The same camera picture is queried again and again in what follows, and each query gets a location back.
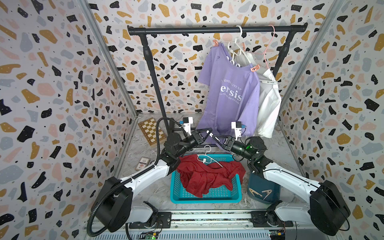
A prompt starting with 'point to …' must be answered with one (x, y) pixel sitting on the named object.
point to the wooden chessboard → (149, 127)
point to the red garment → (199, 175)
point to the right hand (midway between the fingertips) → (214, 139)
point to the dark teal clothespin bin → (262, 190)
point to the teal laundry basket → (180, 194)
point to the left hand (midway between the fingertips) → (213, 131)
